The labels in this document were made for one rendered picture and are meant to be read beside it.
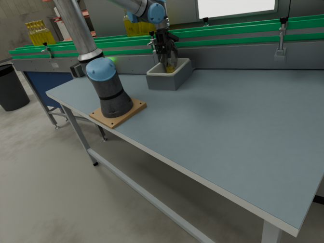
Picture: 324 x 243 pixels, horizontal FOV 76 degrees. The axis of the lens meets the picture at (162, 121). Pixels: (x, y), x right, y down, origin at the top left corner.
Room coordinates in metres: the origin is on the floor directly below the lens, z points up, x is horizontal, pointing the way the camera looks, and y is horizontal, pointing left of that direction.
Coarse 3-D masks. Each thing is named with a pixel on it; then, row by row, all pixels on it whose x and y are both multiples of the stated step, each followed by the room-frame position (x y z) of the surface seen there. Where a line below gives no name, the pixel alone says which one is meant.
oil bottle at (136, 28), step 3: (132, 24) 1.46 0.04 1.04; (135, 24) 1.45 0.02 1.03; (138, 24) 1.44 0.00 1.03; (132, 27) 1.47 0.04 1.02; (135, 27) 1.45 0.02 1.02; (138, 27) 1.44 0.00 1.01; (135, 30) 1.45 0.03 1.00; (138, 30) 1.44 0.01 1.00; (135, 33) 1.46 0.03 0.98; (138, 33) 1.44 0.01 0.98
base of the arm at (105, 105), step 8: (112, 96) 0.83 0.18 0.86; (120, 96) 0.84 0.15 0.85; (128, 96) 0.89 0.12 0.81; (104, 104) 0.83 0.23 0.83; (112, 104) 0.82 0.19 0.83; (120, 104) 0.83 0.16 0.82; (128, 104) 0.85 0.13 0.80; (104, 112) 0.83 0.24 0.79; (112, 112) 0.82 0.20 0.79; (120, 112) 0.81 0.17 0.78
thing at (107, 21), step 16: (96, 0) 1.86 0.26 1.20; (288, 0) 1.09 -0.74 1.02; (304, 0) 1.05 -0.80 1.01; (320, 0) 1.01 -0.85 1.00; (96, 16) 1.90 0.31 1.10; (112, 16) 1.80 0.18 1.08; (256, 16) 1.17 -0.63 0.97; (272, 16) 1.13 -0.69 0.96; (288, 16) 1.08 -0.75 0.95; (96, 32) 1.93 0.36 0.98; (112, 32) 1.83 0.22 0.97
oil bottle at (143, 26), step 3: (141, 21) 1.42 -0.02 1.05; (141, 24) 1.42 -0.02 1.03; (144, 24) 1.41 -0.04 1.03; (141, 27) 1.43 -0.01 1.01; (144, 27) 1.41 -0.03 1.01; (147, 27) 1.41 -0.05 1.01; (141, 30) 1.43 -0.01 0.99; (144, 30) 1.42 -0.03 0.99; (147, 30) 1.41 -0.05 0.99; (141, 33) 1.43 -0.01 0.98; (144, 33) 1.42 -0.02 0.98; (147, 33) 1.41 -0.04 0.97
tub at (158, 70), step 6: (168, 60) 1.22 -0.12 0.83; (180, 60) 1.17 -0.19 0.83; (186, 60) 1.14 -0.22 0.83; (156, 66) 1.15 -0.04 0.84; (162, 66) 1.19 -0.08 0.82; (174, 66) 1.19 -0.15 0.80; (180, 66) 1.05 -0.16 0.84; (150, 72) 1.09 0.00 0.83; (156, 72) 1.13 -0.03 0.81; (162, 72) 1.18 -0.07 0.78; (174, 72) 0.98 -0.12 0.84
